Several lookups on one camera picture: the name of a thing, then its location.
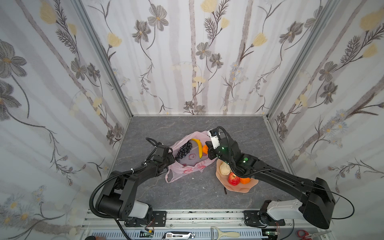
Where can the black grape bunch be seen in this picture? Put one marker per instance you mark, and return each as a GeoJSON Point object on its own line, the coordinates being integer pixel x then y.
{"type": "Point", "coordinates": [183, 151]}

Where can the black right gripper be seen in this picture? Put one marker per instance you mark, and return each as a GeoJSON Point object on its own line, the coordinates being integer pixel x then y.
{"type": "Point", "coordinates": [212, 151]}

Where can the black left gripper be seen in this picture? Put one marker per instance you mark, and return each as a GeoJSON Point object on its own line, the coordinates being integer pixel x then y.
{"type": "Point", "coordinates": [169, 154]}

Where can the beige fake bun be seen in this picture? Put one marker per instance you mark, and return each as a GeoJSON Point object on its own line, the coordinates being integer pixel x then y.
{"type": "Point", "coordinates": [225, 169]}

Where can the yellow fake banana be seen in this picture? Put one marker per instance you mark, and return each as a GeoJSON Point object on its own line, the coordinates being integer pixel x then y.
{"type": "Point", "coordinates": [200, 147]}

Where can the pink plastic bag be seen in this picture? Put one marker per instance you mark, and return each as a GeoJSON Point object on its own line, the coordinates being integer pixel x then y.
{"type": "Point", "coordinates": [191, 162]}

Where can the peach plastic bowl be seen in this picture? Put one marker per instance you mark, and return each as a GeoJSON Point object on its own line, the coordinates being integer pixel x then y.
{"type": "Point", "coordinates": [240, 188]}

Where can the cream handled peeler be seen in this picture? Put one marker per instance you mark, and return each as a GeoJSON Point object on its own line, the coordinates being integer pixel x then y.
{"type": "Point", "coordinates": [225, 234]}

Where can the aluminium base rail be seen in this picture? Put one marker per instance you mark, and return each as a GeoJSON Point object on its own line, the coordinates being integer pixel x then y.
{"type": "Point", "coordinates": [197, 224]}

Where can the white utility knife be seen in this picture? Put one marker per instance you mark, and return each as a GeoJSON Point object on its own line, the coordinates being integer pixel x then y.
{"type": "Point", "coordinates": [178, 235]}

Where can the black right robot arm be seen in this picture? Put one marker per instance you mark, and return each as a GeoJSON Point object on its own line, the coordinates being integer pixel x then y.
{"type": "Point", "coordinates": [317, 199]}

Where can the orange fake tangerine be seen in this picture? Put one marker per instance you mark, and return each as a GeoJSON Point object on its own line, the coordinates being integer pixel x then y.
{"type": "Point", "coordinates": [245, 180]}

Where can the red handled scissors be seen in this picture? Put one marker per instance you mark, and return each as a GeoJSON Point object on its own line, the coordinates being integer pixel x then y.
{"type": "Point", "coordinates": [304, 235]}

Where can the small orange fake fruit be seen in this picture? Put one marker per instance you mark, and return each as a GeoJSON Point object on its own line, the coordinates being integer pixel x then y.
{"type": "Point", "coordinates": [205, 149]}

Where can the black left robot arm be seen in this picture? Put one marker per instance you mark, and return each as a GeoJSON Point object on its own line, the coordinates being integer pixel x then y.
{"type": "Point", "coordinates": [115, 197]}

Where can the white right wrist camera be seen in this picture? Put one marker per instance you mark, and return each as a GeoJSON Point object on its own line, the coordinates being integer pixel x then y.
{"type": "Point", "coordinates": [215, 137]}

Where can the red fake apple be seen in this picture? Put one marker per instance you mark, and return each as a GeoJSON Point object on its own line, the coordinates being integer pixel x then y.
{"type": "Point", "coordinates": [233, 180]}

